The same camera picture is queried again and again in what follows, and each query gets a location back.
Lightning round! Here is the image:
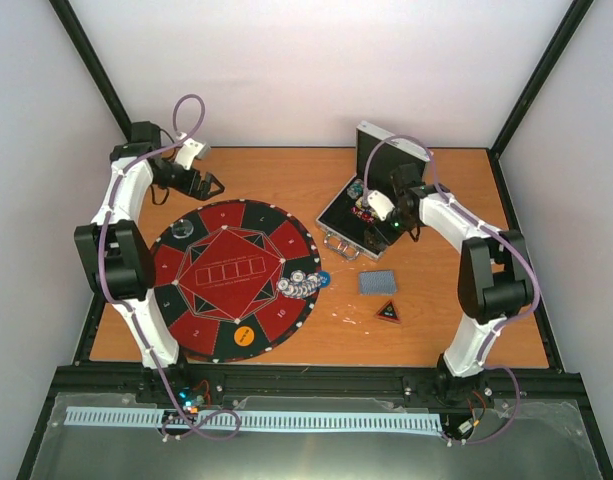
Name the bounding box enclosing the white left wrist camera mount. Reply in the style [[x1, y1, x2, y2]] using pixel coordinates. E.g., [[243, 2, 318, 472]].
[[174, 132, 210, 170]]

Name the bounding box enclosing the red black triangular button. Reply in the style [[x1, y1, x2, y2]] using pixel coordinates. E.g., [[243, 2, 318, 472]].
[[375, 299, 401, 324]]

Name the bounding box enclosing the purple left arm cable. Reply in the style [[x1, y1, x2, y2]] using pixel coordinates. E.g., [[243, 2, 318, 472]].
[[96, 93, 242, 441]]

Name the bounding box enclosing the light blue cable duct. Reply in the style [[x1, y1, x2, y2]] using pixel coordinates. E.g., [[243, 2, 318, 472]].
[[63, 406, 442, 436]]

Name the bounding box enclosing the grey card deck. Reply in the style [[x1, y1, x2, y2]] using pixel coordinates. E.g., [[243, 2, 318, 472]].
[[358, 270, 398, 296]]

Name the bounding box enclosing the red dice row in case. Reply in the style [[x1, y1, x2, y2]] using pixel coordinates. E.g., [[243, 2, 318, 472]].
[[351, 206, 377, 224]]

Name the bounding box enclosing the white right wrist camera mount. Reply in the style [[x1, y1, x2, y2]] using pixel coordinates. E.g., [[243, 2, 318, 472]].
[[362, 190, 395, 221]]

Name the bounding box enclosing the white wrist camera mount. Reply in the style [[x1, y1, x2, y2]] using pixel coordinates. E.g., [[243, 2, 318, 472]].
[[362, 190, 395, 221], [174, 132, 210, 170]]

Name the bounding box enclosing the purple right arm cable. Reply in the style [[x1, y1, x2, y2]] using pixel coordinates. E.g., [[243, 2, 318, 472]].
[[363, 134, 542, 447]]

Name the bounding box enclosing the orange big blind button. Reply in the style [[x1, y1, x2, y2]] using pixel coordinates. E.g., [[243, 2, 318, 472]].
[[234, 326, 255, 347]]

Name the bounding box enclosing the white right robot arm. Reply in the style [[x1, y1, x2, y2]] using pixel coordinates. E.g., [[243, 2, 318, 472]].
[[387, 165, 539, 405]]

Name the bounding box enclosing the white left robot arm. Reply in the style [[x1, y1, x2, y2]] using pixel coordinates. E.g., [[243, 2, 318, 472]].
[[74, 121, 225, 403]]

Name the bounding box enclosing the aluminium poker chip case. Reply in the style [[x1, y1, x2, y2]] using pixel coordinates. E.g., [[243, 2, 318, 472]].
[[316, 121, 429, 261]]

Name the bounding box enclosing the blue small blind button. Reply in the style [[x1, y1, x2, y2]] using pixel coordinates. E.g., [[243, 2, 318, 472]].
[[317, 271, 331, 288]]

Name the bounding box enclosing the round red black poker mat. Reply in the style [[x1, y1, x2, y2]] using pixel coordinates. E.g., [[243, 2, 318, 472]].
[[152, 199, 322, 363]]

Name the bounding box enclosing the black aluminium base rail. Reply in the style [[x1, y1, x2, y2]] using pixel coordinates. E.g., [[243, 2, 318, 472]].
[[49, 362, 586, 409]]

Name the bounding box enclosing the poker chip row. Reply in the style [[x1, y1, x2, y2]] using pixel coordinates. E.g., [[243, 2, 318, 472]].
[[346, 180, 364, 199]]

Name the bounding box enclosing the blue white poker chips pile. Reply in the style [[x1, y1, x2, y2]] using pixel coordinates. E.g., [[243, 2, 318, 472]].
[[277, 270, 322, 299]]

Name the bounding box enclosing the clear dealer button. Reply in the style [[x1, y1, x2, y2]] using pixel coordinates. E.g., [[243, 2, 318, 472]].
[[170, 219, 194, 239]]

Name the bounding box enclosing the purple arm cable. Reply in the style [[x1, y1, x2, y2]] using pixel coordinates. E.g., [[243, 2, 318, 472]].
[[363, 134, 542, 447], [96, 93, 242, 441]]

